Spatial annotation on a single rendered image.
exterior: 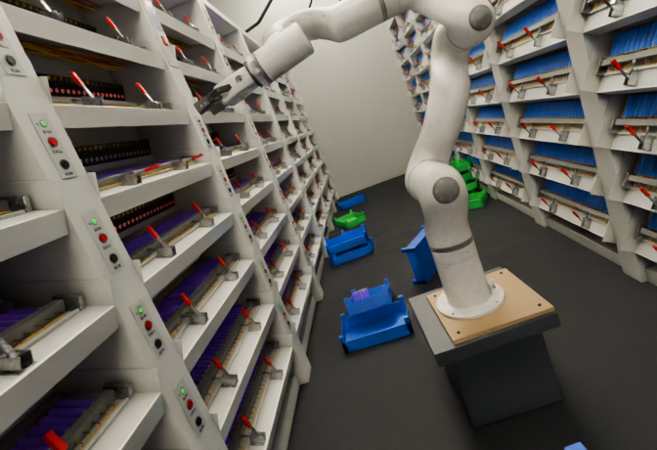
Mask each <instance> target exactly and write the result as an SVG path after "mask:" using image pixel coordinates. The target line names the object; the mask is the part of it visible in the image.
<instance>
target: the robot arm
mask: <svg viewBox="0 0 657 450"><path fill-rule="evenodd" d="M405 11H413V12H415V13H417V14H419V15H421V16H424V17H426V18H429V19H431V20H434V21H436V22H438V23H439V25H438V27H437V28H436V30H435V33H434V36H433V40H432V45H431V52H430V63H431V84H430V92H429V97H428V102H427V108H426V113H425V118H424V122H423V125H422V128H421V131H420V134H419V136H418V139H417V142H416V145H415V148H414V151H413V153H412V156H411V159H410V161H409V164H408V167H407V171H406V176H405V185H406V188H407V191H408V192H409V194H410V195H411V196H412V197H413V198H414V199H416V200H417V201H418V202H419V204H420V206H421V209H422V212H423V217H424V232H425V236H426V239H427V242H428V245H429V247H430V250H431V253H432V256H433V259H434V262H435V265H436V268H437V271H438V274H439V277H440V280H441V283H442V286H443V289H444V291H443V292H442V293H441V294H440V295H439V297H438V298H437V301H436V306H437V309H438V311H439V312H440V313H441V314H442V315H443V316H445V317H447V318H450V319H454V320H471V319H476V318H480V317H483V316H486V315H488V314H491V313H493V312H494V311H496V310H497V309H498V308H500V307H501V305H502V304H503V303H504V299H505V295H504V290H503V288H502V287H501V286H499V285H498V284H495V283H494V280H493V279H491V280H490V281H487V279H486V277H485V273H484V270H483V267H482V264H481V261H480V257H479V254H478V251H477V248H476V245H475V243H474V239H473V236H472V233H471V230H470V227H469V223H468V209H469V196H468V191H467V188H466V185H465V182H464V180H463V178H462V177H461V175H460V173H459V172H458V171H457V170H456V169H454V168H453V167H451V166H450V165H449V160H450V157H451V154H452V151H453V148H454V146H455V143H456V141H457V139H458V137H459V135H460V131H461V128H462V125H463V121H464V118H465V113H466V109H467V104H468V100H469V94H470V80H469V74H468V64H467V61H468V55H469V52H470V50H471V48H473V47H475V46H477V45H479V44H480V43H482V42H483V41H485V40H486V39H487V38H488V37H489V36H490V34H491V33H492V31H493V29H494V27H495V24H496V14H495V11H494V8H493V6H492V5H491V3H490V2H489V1H488V0H341V1H340V2H338V3H336V4H334V5H331V6H328V7H314V8H308V9H304V10H301V11H298V12H295V13H293V14H291V15H289V16H287V17H285V18H283V19H282V20H280V21H278V22H276V23H274V24H272V25H271V26H270V27H269V28H268V29H267V30H266V31H265V33H264V35H263V46H262V47H260V48H259V49H258V50H256V51H255V52H254V53H252V54H251V55H249V56H248V57H247V58H246V62H243V64H244V67H242V68H241V69H239V70H237V71H236V72H235V73H233V74H232V75H230V76H229V77H227V78H226V79H224V80H223V81H222V82H220V83H219V84H218V85H216V86H215V87H214V90H213V91H211V92H209V93H208V94H206V95H205V96H204V97H202V98H201V99H200V100H198V101H197V102H195V103H194V107H195V108H196V110H197V111H198V113H199V114H200V115H202V114H204V113H206V112H207V111H209V110H210V111H211V112H212V114H213V115H216V114H218V113H219V112H220V111H222V110H224V109H225V108H226V107H228V106H235V105H237V104H238V103H239V102H241V101H242V100H243V99H244V98H246V97H247V96H248V95H250V94H251V93H252V92H253V91H254V90H256V89H257V88H258V87H260V88H262V87H263V85H264V86H265V87H267V86H268V85H270V84H271V83H273V82H274V81H275V80H277V79H278V78H280V77H281V76H282V75H284V74H285V73H287V72H288V71H290V70H291V69H292V68H294V67H296V66H297V65H298V64H300V63H301V62H303V61H304V60H305V59H307V58H308V57H310V56H311V55H313V54H314V48H313V46H312V44H311V42H310V41H312V40H319V39H324V40H329V41H332V42H336V43H341V42H345V41H347V40H349V39H351V38H353V37H355V36H357V35H359V34H361V33H363V32H365V31H367V30H369V29H371V28H373V27H375V26H377V25H379V24H381V23H384V22H386V21H388V20H390V19H392V18H394V17H395V16H397V15H399V14H401V13H403V12H405ZM220 94H221V96H220Z"/></svg>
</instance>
